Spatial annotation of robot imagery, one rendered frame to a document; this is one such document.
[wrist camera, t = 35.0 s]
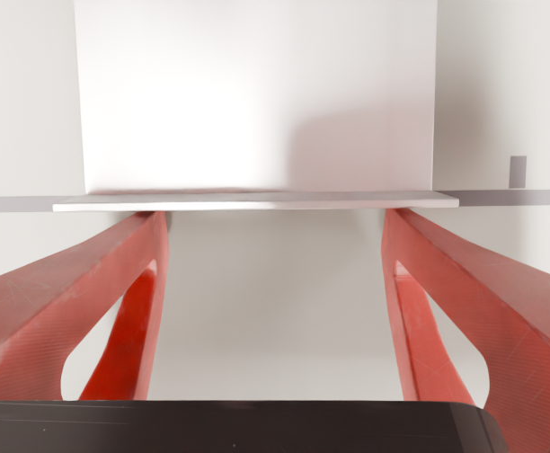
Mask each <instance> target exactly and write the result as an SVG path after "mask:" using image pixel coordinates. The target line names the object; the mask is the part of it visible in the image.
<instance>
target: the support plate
mask: <svg viewBox="0 0 550 453"><path fill-rule="evenodd" d="M511 155H526V156H527V170H526V188H523V189H509V184H510V156H511ZM432 190H433V191H489V190H550V0H438V10H437V39H436V70H435V101H434V130H433V161H432ZM83 195H85V186H84V159H83V145H82V130H81V116H80V102H79V88H78V74H77V59H76V45H75V17H74V3H73V0H0V197H14V196H83ZM408 209H410V210H412V211H414V212H416V213H417V214H419V215H421V216H423V217H425V218H427V219H428V220H430V221H432V222H434V223H436V224H437V225H439V226H441V227H444V228H446V229H447V230H448V231H450V232H452V233H454V234H456V235H458V236H460V237H462V238H464V239H465V240H467V241H469V242H471V243H474V244H477V245H480V246H482V247H484V248H486V249H489V250H491V251H494V252H496V253H500V254H502V255H505V256H507V257H510V258H511V259H514V260H516V261H519V262H523V263H525V264H527V265H529V266H532V267H534V268H537V269H539V270H541V271H545V272H548V273H550V205H549V206H482V207H457V208H408ZM135 213H137V211H106V212H5V213H0V275H1V274H4V273H6V272H8V271H12V270H14V269H17V268H19V267H22V266H23V265H26V264H28V263H31V262H35V261H37V260H39V259H41V258H44V257H46V256H49V255H51V254H53V253H57V252H59V251H62V250H64V249H67V248H68V247H71V246H73V245H76V244H80V243H82V242H83V241H85V240H87V239H89V238H91V237H92V236H94V235H97V234H99V233H101V231H103V230H105V229H107V228H109V227H111V226H113V225H115V224H117V223H119V222H120V221H121V220H123V219H125V218H127V217H129V216H131V215H133V214H135ZM385 214H386V209H254V210H180V211H165V212H164V215H165V222H166V228H167V234H168V241H169V248H170V252H169V262H168V269H167V277H166V284H165V292H164V306H163V313H162V319H161V323H160V329H159V334H158V339H157V344H156V349H155V358H154V363H153V368H152V373H151V378H150V383H149V388H148V393H147V400H386V401H403V400H404V397H403V392H402V388H401V382H400V378H399V372H398V367H397V362H396V357H395V348H394V343H393V338H392V333H391V328H390V323H389V318H388V312H387V304H386V291H385V283H384V276H383V268H382V261H381V252H380V247H381V239H382V234H383V227H384V221H385ZM426 294H427V297H428V299H429V301H430V306H431V309H432V312H433V314H434V317H435V319H436V322H437V325H438V328H439V332H440V335H441V338H442V340H443V342H444V344H445V347H446V349H447V351H448V355H449V357H450V358H451V360H452V362H453V364H454V366H455V367H456V369H457V372H458V374H459V375H460V377H461V378H462V380H463V382H464V384H465V385H466V388H467V390H468V392H469V393H470V395H471V396H472V398H473V400H474V402H475V404H476V406H478V407H480V408H483V407H484V404H485V401H486V399H487V396H488V394H489V387H490V386H489V375H488V369H487V366H486V363H485V361H484V358H483V356H482V354H481V353H480V352H479V351H478V350H477V349H476V347H475V346H474V345H473V344H472V343H471V342H470V341H469V340H468V339H467V338H466V337H465V336H464V335H463V333H462V332H461V331H460V330H459V329H458V328H457V327H456V325H455V324H454V323H453V322H452V321H451V320H450V319H449V318H448V316H447V315H446V314H445V313H444V312H443V311H442V309H441V308H440V307H439V306H438V305H437V304H436V303H435V301H434V300H433V299H432V298H431V297H430V296H429V295H428V293H427V292H426ZM123 295H124V294H123ZM123 295H122V296H121V297H120V298H119V299H118V301H117V302H116V303H115V304H114V305H113V306H112V307H111V309H110V310H109V311H108V312H107V313H106V314H105V315H104V317H103V318H102V319H101V320H100V321H99V322H98V324H97V325H96V326H95V327H94V328H93V329H92V330H91V332H89V333H88V334H87V335H86V336H85V338H84V339H83V340H82V341H81V342H80V343H79V344H78V346H77V347H76V348H75V349H74V350H73V351H72V352H71V354H70V355H69V356H68V357H67V360H66V362H65V365H64V369H63V373H62V377H61V394H62V397H63V399H64V400H77V399H78V397H79V396H80V395H81V393H82V391H83V389H84V387H85V385H86V383H87V381H88V379H89V378H90V376H91V375H92V373H93V370H94V369H95V367H96V365H97V363H98V361H99V359H100V357H101V356H102V353H103V351H104V348H105V346H106V343H107V341H108V339H109V336H110V333H111V328H112V326H113V324H114V321H115V318H116V315H117V313H118V310H119V307H120V303H121V300H122V298H123Z"/></svg>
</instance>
